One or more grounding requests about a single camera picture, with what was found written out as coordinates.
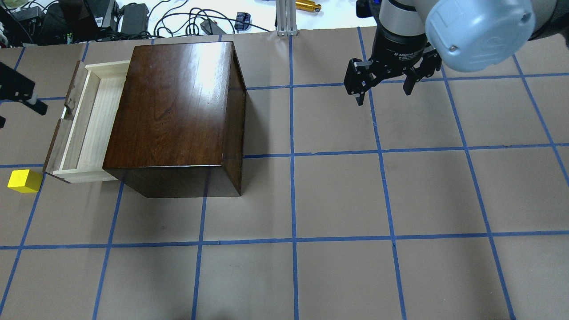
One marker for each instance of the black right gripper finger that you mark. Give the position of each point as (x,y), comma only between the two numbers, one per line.
(360,78)
(431,63)

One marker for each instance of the black power adapter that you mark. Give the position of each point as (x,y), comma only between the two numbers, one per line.
(134,18)

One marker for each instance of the dark wooden drawer cabinet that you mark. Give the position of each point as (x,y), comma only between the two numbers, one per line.
(179,128)

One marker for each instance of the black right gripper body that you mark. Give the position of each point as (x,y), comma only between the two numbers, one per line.
(398,50)

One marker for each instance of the aluminium extrusion post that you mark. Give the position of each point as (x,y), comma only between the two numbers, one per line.
(286,24)

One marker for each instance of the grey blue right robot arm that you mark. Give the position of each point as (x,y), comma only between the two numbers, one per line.
(470,35)

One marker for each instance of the small blue black connector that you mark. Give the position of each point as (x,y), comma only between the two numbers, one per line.
(242,21)

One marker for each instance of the gold cylindrical part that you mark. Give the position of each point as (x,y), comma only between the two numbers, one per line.
(308,6)

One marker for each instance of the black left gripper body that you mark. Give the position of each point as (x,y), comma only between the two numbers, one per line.
(17,86)

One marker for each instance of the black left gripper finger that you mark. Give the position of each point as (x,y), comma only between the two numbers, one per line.
(37,106)

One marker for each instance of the light wood drawer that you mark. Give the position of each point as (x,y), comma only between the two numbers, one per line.
(80,140)

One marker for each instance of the yellow block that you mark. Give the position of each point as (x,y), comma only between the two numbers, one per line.
(25,181)

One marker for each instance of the black electronics pile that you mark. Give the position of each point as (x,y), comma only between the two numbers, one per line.
(58,22)

